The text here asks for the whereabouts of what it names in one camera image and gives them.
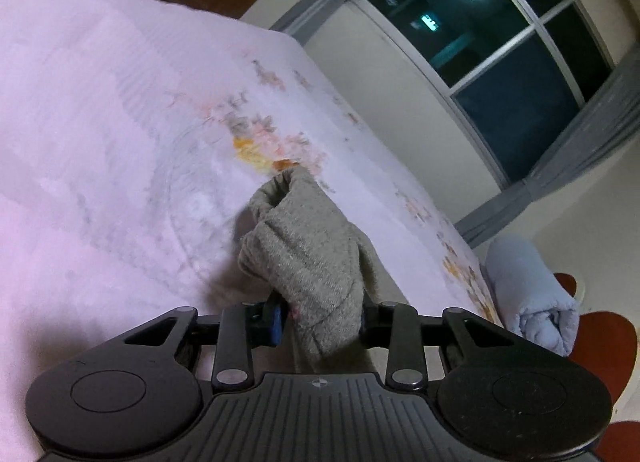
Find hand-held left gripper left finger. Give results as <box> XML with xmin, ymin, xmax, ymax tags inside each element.
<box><xmin>122</xmin><ymin>295</ymin><xmax>288</xmax><ymax>390</ymax></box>

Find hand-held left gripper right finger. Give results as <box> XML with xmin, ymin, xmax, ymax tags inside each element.
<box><xmin>357</xmin><ymin>292</ymin><xmax>521</xmax><ymax>390</ymax></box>

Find grey pants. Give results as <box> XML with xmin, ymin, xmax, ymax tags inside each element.
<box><xmin>237</xmin><ymin>167</ymin><xmax>401</xmax><ymax>375</ymax></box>

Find rolled light blue duvet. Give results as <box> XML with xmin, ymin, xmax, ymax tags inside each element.
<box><xmin>485</xmin><ymin>235</ymin><xmax>581</xmax><ymax>358</ymax></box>

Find red-brown wooden headboard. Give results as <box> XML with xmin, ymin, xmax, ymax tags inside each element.
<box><xmin>552</xmin><ymin>272</ymin><xmax>640</xmax><ymax>462</ymax></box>

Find pink floral bed sheet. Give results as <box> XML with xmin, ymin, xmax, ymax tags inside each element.
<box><xmin>0</xmin><ymin>0</ymin><xmax>503</xmax><ymax>393</ymax></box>

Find sliding glass window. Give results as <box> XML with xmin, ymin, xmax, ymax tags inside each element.
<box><xmin>355</xmin><ymin>0</ymin><xmax>616</xmax><ymax>188</ymax></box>

